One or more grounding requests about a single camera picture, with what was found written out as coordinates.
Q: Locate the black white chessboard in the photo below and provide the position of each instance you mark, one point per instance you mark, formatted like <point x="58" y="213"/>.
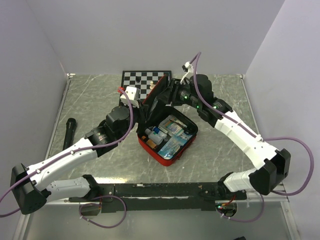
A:
<point x="129" y="79"/>

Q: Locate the small dropper bottle blue label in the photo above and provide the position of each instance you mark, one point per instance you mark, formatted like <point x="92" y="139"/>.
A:
<point x="159" y="132"/>

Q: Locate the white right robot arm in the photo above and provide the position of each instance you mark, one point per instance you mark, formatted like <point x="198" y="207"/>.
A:
<point x="270" y="165"/>

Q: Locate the clear plastic pouch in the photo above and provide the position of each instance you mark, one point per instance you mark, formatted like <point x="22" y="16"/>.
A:
<point x="155" y="105"/>

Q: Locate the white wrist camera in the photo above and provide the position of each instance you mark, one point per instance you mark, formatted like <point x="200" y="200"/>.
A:
<point x="129" y="95"/>
<point x="189" y="72"/>

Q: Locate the blue wipes packet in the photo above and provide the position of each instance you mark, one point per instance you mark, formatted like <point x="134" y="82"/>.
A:
<point x="171" y="147"/>

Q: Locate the brown bottle orange cap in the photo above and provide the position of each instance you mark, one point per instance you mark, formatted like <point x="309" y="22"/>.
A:
<point x="149" y="142"/>

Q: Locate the red black medicine case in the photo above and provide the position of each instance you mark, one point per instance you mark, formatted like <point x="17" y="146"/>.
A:
<point x="163" y="131"/>

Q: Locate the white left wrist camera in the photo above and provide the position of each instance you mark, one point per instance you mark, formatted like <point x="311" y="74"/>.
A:
<point x="129" y="95"/>

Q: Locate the cream chess pawn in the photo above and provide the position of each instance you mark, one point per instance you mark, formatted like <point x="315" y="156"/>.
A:
<point x="151" y="85"/>

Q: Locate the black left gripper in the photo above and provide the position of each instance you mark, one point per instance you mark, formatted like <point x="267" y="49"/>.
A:
<point x="141" y="113"/>

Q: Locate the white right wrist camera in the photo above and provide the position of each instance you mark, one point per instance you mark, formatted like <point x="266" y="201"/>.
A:
<point x="189" y="72"/>

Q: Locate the white medicine bottle green label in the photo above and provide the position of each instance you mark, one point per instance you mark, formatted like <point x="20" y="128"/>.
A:
<point x="156" y="138"/>

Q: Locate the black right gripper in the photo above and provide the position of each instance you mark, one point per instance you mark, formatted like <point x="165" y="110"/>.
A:
<point x="176" y="86"/>

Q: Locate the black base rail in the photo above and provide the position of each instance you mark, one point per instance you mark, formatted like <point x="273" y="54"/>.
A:
<point x="160" y="196"/>

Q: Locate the beige bandage pack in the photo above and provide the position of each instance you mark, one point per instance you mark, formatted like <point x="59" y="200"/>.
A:
<point x="170" y="127"/>

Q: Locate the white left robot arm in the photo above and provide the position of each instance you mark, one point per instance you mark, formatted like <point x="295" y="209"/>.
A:
<point x="38" y="184"/>

